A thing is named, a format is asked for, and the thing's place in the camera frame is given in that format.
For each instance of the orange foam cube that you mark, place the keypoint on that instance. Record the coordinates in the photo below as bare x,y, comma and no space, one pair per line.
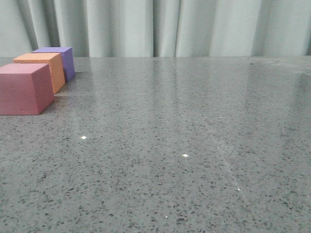
53,59

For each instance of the grey-green curtain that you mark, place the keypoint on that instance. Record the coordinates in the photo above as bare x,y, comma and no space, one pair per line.
163,28

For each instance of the purple foam cube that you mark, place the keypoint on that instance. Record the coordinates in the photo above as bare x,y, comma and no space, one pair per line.
67,59

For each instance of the pink foam cube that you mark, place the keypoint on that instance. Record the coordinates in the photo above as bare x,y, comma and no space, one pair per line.
25,89

